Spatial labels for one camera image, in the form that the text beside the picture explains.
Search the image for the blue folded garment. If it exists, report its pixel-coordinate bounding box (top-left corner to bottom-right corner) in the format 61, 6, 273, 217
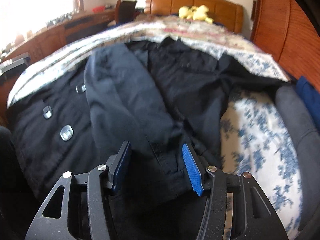
296, 76, 320, 131

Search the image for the pink floral quilt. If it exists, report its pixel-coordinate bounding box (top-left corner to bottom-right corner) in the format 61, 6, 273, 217
107, 14, 256, 51

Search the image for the wooden headboard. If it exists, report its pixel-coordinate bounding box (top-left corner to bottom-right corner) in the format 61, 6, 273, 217
144, 0, 244, 34

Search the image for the wooden desk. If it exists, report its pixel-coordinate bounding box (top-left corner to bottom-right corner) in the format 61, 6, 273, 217
0, 8, 116, 120

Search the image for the red bowl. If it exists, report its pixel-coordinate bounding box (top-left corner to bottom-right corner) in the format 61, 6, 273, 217
92, 5, 105, 13

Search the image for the yellow plush toy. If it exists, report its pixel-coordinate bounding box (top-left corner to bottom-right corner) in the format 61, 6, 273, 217
178, 5, 214, 24

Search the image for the dark wooden chair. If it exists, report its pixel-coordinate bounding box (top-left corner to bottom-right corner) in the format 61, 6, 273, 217
114, 0, 137, 24

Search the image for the grey folded garment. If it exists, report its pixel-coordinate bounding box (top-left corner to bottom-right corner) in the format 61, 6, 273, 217
275, 86, 319, 230

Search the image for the blue floral bed sheet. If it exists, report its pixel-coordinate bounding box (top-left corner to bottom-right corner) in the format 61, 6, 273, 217
4, 24, 303, 239

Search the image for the dark navy jacket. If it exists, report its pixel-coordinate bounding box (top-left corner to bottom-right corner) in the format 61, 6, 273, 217
4, 36, 291, 240

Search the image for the wooden louvered wardrobe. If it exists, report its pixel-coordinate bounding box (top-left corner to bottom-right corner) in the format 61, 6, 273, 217
251, 0, 319, 89

